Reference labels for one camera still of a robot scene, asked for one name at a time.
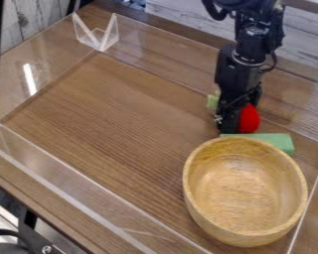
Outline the wooden oval bowl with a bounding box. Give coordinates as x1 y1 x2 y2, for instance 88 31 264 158
182 136 308 248

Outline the black metal bracket with bolt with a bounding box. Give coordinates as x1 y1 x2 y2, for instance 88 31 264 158
20 227 66 254

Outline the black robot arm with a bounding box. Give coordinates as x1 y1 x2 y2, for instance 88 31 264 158
202 0 285 134

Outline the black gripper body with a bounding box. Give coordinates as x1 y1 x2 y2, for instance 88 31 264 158
216 45 266 98

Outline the clear acrylic corner bracket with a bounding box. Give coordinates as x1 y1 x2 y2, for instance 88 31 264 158
72 14 119 53

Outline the green rectangular block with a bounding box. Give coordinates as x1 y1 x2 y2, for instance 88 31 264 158
222 133 295 156

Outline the black cable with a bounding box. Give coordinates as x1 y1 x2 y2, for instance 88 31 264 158
0 228 27 254

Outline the red knitted strawberry toy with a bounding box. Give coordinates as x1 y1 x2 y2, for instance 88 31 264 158
206 89 262 135

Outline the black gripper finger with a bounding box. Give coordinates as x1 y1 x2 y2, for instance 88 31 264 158
216 95 248 134
249 84 262 106

